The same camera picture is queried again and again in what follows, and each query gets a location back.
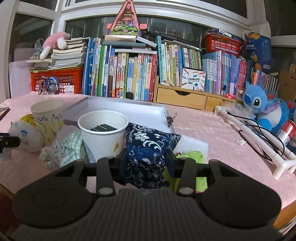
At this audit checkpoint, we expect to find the grey plush toy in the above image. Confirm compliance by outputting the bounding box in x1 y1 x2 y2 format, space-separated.
29 39 44 60

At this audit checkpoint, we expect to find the row of right books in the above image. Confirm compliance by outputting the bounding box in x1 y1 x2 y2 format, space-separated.
156 35 279 98

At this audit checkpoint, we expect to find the pink plush toy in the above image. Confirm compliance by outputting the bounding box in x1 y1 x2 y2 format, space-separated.
40 32 70 60

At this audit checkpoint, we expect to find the triangular pink toy house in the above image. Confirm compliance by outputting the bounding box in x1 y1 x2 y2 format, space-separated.
107 0 147 37

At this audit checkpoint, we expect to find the blue Stitch plush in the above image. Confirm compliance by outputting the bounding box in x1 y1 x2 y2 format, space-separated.
243 82 295 135

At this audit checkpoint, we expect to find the red plastic crate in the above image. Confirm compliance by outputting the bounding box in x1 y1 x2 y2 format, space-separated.
30 68 83 94

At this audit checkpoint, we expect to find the row of books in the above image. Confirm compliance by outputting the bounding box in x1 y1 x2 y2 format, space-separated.
156 35 279 98
81 35 158 102

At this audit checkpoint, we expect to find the white patterned box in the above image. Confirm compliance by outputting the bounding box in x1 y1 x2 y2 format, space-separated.
181 68 206 91

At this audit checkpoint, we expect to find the stack of books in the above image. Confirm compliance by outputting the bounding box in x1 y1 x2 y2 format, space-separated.
27 37 90 70

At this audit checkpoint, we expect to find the black binder clip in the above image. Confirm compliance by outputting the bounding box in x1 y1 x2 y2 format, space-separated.
164 113 178 128

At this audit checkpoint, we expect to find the green white checkered cloth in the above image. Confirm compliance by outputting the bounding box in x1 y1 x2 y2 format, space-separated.
39 131 85 170

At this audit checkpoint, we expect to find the yellow sequin bow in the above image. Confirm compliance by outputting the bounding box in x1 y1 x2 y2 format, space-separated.
20 114 36 127

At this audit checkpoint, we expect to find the miniature bicycle model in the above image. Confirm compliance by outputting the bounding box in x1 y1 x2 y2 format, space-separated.
38 76 59 95

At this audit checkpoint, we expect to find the grey shallow tray box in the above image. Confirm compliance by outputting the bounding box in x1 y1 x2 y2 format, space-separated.
64 96 175 133

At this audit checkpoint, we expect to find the black cable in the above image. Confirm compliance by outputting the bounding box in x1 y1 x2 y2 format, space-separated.
226 111 286 162

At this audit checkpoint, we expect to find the blue cardboard box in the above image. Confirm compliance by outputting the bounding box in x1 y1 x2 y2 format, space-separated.
244 32 272 73

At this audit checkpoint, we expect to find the red white can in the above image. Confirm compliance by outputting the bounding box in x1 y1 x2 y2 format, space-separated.
276 120 296 146

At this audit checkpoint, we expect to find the white paper cup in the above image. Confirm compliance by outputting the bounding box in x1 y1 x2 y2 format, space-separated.
77 110 129 162

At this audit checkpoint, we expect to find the row of left books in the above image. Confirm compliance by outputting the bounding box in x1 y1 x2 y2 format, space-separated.
81 35 158 102

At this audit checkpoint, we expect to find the red plastic basket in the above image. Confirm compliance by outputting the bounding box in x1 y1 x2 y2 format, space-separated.
204 34 243 57

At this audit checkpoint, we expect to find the white plush toy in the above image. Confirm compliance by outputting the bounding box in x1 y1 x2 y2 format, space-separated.
8 120 44 153

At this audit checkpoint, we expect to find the white pipe rack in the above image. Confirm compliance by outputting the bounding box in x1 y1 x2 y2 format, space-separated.
215 105 295 179

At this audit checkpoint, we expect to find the blue white floral pouch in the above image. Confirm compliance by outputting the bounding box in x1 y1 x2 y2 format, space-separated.
119 123 182 189

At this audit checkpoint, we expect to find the wooden drawer organizer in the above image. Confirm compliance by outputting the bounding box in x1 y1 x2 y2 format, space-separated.
153 75 242 112

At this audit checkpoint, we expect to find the doodled paper cup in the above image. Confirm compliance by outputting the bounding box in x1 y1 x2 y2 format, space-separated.
30 99 64 146

